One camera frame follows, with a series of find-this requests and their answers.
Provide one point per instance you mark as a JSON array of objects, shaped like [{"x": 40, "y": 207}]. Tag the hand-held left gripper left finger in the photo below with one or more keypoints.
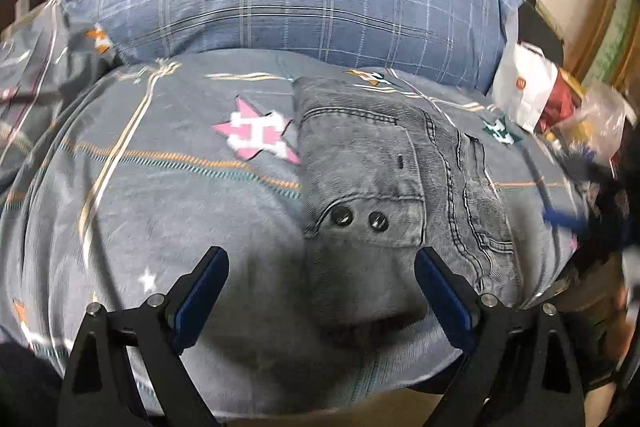
[{"x": 200, "y": 297}]

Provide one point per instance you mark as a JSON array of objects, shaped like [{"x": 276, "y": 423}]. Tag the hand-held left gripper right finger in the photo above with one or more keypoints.
[{"x": 445, "y": 297}]

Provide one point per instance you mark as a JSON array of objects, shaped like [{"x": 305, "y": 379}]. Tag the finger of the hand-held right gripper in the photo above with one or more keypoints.
[{"x": 565, "y": 216}]

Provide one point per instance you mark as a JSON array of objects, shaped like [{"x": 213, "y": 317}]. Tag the grey denim pants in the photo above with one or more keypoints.
[{"x": 360, "y": 167}]

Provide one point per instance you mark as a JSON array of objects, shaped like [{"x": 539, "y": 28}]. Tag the clear plastic bag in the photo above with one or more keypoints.
[{"x": 600, "y": 117}]

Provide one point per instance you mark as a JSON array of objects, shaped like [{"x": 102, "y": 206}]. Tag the grey printed bed sheet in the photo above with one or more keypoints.
[{"x": 175, "y": 207}]

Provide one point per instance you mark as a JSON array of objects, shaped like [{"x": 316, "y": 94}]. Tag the red snack packet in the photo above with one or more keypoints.
[{"x": 562, "y": 99}]

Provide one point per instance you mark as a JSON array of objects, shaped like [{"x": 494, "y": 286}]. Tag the white paper bag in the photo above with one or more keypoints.
[{"x": 525, "y": 82}]

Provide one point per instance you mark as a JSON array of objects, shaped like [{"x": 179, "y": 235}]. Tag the wooden door frame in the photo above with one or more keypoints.
[{"x": 607, "y": 17}]

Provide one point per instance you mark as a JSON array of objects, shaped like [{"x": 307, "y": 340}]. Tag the dark bed frame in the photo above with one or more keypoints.
[{"x": 537, "y": 27}]

